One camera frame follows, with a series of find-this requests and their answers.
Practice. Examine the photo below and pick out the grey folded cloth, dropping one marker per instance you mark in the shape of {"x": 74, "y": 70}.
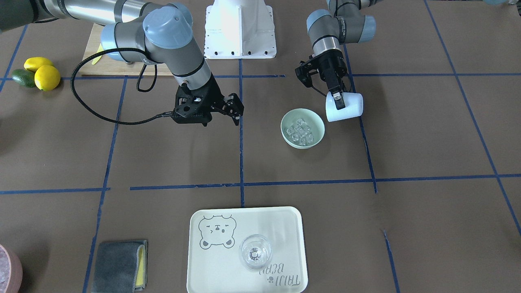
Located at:
{"x": 121, "y": 267}

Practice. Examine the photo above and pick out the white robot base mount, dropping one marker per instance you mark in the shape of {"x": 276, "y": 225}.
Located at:
{"x": 239, "y": 29}

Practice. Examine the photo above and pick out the clear wine glass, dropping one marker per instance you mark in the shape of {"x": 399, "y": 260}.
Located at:
{"x": 255, "y": 252}

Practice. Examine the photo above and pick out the ice cubes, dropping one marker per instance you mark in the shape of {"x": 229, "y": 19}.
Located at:
{"x": 300, "y": 133}

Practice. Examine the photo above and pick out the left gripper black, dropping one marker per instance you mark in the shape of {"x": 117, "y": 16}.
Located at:
{"x": 330, "y": 68}

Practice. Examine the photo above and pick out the whole yellow lemon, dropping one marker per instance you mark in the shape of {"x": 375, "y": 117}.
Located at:
{"x": 47, "y": 78}

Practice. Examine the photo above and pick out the yellow plastic knife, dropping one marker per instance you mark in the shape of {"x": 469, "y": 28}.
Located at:
{"x": 96, "y": 59}

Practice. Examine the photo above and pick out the green bowl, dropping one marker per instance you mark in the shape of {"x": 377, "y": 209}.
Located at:
{"x": 313, "y": 120}

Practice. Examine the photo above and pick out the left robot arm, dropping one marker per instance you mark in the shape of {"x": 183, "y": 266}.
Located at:
{"x": 328, "y": 29}

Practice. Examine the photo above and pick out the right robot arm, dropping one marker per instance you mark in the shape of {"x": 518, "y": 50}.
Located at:
{"x": 139, "y": 31}

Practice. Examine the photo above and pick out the cream bear tray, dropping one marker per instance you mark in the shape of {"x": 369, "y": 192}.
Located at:
{"x": 215, "y": 237}

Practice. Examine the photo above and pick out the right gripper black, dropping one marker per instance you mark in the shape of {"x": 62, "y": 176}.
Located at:
{"x": 214, "y": 96}

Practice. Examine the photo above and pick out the wooden cutting board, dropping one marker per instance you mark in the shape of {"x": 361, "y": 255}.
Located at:
{"x": 106, "y": 66}

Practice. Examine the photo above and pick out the light blue plastic cup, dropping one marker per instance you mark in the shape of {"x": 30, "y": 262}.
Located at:
{"x": 354, "y": 107}

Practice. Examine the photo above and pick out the pink bowl with ice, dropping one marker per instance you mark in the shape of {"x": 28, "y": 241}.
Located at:
{"x": 11, "y": 271}

